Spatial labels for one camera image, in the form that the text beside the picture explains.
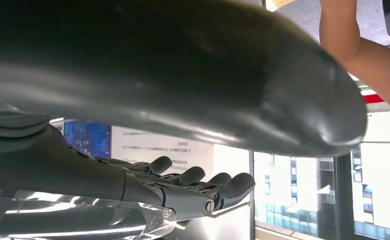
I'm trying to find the person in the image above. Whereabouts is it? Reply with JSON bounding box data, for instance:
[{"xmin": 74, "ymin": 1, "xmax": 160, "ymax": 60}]
[{"xmin": 319, "ymin": 0, "xmax": 390, "ymax": 115}]

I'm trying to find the clear plastic wrap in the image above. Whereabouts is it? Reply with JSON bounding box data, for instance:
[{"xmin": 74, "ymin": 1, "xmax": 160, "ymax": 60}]
[{"xmin": 0, "ymin": 187, "xmax": 186, "ymax": 240}]

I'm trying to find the large window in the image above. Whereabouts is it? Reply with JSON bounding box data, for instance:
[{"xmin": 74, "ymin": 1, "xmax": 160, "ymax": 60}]
[{"xmin": 213, "ymin": 110, "xmax": 390, "ymax": 240}]

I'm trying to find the wall screen with text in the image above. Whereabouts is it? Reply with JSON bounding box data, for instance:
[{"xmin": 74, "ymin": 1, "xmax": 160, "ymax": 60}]
[{"xmin": 63, "ymin": 119, "xmax": 215, "ymax": 175}]

